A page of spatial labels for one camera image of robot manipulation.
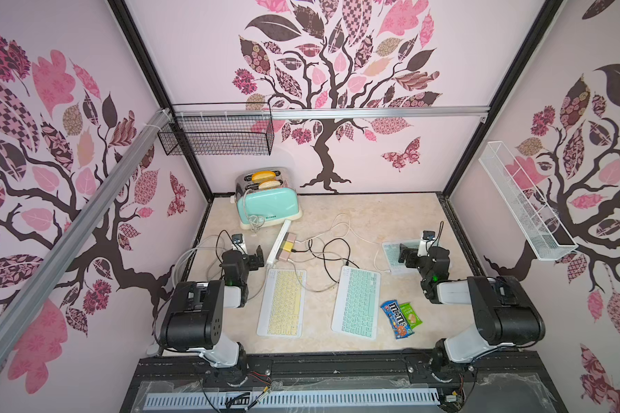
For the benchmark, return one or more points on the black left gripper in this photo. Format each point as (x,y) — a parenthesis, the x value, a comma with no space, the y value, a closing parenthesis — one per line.
(256,258)

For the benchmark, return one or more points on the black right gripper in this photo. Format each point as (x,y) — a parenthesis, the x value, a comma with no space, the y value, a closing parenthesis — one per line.
(408,256)

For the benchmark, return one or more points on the white power strip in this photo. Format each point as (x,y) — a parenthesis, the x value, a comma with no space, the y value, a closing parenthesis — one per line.
(277,246)

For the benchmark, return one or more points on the yellow USB charger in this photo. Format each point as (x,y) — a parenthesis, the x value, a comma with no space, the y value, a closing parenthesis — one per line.
(290,247)

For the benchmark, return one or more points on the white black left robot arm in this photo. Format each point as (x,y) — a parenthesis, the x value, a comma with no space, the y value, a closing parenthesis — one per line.
(194,318)

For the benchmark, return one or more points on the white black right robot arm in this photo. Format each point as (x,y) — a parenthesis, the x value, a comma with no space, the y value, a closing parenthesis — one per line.
(504,316)

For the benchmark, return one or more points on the green snack packet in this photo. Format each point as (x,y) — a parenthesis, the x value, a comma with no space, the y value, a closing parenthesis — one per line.
(410,315)

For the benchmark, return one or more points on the blue candy bag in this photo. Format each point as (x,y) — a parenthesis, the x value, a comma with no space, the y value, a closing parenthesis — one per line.
(401,328)

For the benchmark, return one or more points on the mint green toaster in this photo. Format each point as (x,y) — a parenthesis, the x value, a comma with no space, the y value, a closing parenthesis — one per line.
(266,197)

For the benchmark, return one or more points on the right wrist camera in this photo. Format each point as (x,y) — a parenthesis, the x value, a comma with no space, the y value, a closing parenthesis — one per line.
(428,240)

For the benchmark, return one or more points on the green wireless keyboard right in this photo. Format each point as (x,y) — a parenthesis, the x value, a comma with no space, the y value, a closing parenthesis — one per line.
(392,253)

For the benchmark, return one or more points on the green wireless keyboard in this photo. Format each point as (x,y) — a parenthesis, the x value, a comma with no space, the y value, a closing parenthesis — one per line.
(357,303)
(392,253)

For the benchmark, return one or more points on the yellow wireless keyboard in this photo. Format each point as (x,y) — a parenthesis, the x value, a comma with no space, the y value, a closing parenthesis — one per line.
(282,309)

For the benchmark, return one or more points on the green wireless keyboard centre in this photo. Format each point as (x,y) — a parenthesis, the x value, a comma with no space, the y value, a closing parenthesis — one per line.
(357,303)

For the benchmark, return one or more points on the white wire shelf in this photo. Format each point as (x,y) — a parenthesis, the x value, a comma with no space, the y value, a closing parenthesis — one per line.
(517,180)

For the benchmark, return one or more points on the black wire basket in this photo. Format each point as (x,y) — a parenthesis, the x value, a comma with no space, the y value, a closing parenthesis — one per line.
(219,129)

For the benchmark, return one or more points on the white slotted cable duct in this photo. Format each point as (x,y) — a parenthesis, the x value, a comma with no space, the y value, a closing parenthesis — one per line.
(288,400)

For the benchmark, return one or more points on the aluminium rail back wall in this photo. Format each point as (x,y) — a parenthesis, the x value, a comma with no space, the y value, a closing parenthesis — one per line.
(345,113)

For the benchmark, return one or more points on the aluminium rail wall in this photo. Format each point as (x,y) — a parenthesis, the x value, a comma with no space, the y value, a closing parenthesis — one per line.
(31,297)
(345,113)

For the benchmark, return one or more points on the aluminium rail left wall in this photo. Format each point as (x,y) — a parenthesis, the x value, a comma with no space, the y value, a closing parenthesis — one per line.
(31,297)

